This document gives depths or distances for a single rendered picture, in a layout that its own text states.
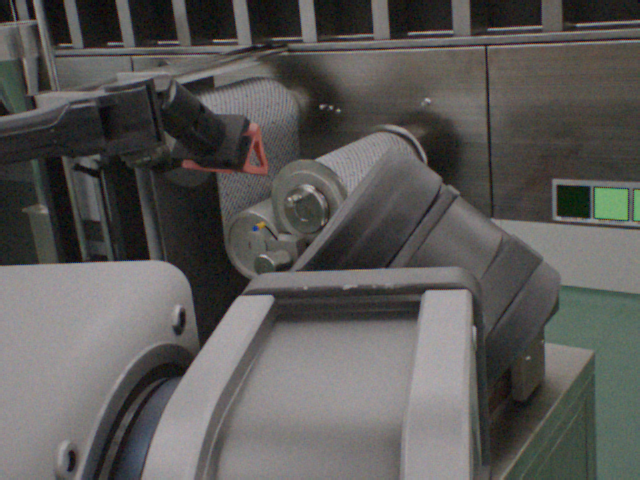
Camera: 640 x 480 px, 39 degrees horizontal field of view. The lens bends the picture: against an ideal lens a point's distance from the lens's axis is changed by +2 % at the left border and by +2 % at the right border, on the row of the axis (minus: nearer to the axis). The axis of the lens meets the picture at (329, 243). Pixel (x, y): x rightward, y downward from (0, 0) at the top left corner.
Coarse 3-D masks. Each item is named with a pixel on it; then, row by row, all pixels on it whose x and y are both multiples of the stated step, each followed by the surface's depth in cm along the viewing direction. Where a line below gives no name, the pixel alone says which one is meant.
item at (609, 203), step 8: (600, 192) 144; (608, 192) 144; (616, 192) 143; (624, 192) 142; (600, 200) 145; (608, 200) 144; (616, 200) 144; (624, 200) 143; (600, 208) 145; (608, 208) 145; (616, 208) 144; (624, 208) 143; (600, 216) 146; (608, 216) 145; (616, 216) 144; (624, 216) 144
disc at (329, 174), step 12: (288, 168) 136; (300, 168) 135; (312, 168) 133; (324, 168) 132; (276, 180) 138; (336, 180) 132; (276, 192) 138; (348, 192) 131; (276, 204) 139; (276, 216) 140
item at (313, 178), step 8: (288, 176) 135; (296, 176) 134; (304, 176) 134; (312, 176) 133; (320, 176) 132; (288, 184) 136; (296, 184) 135; (312, 184) 133; (320, 184) 133; (328, 184) 132; (280, 192) 137; (328, 192) 132; (336, 192) 132; (280, 200) 138; (328, 200) 133; (336, 200) 132; (280, 208) 138; (336, 208) 132; (288, 224) 138; (296, 232) 138; (320, 232) 135; (312, 240) 137
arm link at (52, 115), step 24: (72, 96) 101; (96, 96) 98; (120, 96) 99; (144, 96) 101; (0, 120) 96; (24, 120) 96; (48, 120) 97; (72, 120) 97; (96, 120) 99; (120, 120) 100; (144, 120) 101; (0, 144) 95; (24, 144) 96; (48, 144) 97; (72, 144) 98; (96, 144) 99; (120, 144) 100; (144, 144) 102
